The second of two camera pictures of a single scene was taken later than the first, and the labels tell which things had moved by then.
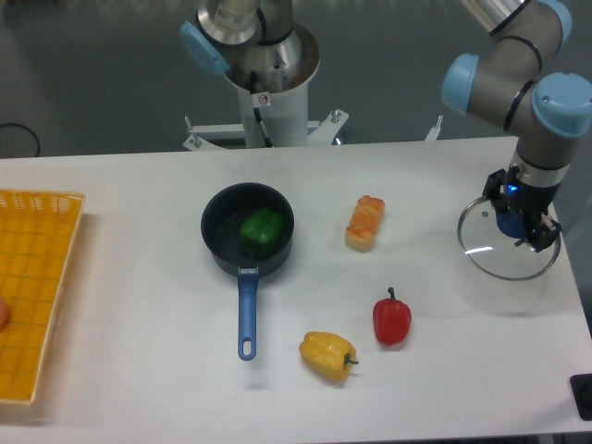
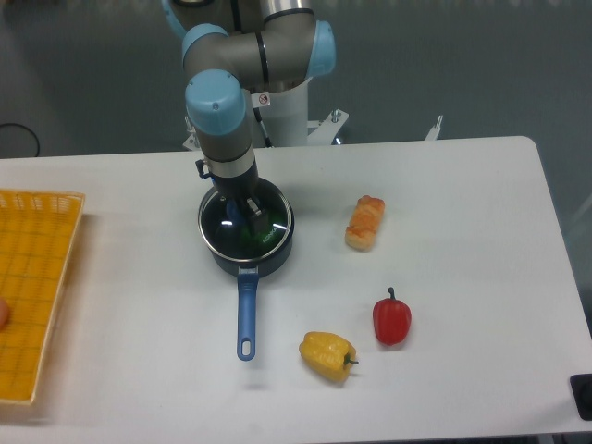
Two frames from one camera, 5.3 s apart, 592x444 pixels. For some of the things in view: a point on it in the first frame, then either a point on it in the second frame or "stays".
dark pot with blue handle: x=250 y=229 stays
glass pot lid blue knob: x=487 y=237 → x=232 y=239
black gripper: x=532 y=201 → x=245 y=189
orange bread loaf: x=363 y=224 stays
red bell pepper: x=392 y=319 stays
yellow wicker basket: x=38 y=230 stays
